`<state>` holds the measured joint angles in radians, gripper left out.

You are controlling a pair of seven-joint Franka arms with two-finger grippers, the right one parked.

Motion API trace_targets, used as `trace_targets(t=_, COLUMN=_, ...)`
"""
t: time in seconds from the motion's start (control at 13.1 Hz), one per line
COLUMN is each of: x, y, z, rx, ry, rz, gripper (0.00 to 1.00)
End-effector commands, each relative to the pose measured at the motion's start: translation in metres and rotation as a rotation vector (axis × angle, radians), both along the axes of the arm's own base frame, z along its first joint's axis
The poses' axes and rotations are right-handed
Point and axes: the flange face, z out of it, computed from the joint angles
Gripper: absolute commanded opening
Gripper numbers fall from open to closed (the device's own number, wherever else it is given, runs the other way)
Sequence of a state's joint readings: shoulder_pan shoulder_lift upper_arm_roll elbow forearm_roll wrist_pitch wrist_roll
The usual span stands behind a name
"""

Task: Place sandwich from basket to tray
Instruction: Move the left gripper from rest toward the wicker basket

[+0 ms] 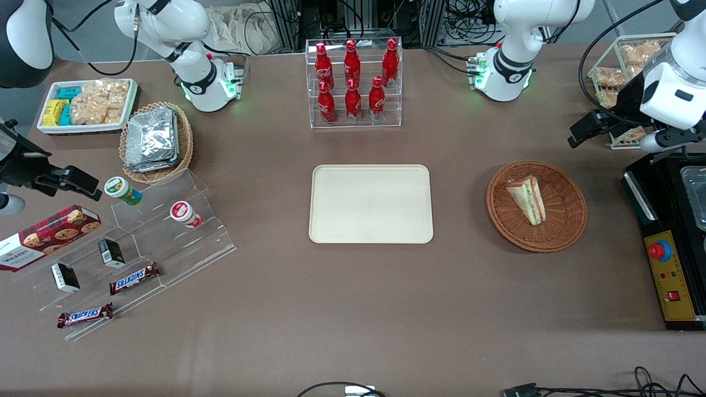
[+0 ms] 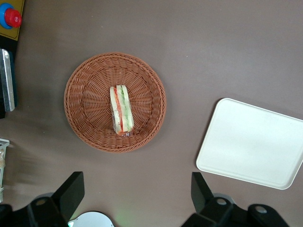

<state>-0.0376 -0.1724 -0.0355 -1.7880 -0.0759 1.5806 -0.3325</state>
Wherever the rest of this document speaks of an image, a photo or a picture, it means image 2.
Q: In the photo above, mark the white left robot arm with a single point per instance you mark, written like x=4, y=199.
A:
x=91, y=220

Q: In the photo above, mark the plastic-wrapped sandwich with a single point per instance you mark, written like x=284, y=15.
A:
x=122, y=111

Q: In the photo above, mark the yellow control panel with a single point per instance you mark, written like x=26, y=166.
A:
x=16, y=30

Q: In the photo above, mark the cream rectangular tray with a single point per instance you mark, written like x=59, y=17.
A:
x=251, y=144

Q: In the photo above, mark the round brown wicker basket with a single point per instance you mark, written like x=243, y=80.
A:
x=94, y=101

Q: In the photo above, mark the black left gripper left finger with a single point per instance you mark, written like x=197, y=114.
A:
x=68, y=194

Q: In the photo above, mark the red emergency stop button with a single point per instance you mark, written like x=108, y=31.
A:
x=11, y=16

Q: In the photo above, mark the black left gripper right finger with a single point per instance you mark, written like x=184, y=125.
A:
x=201, y=194

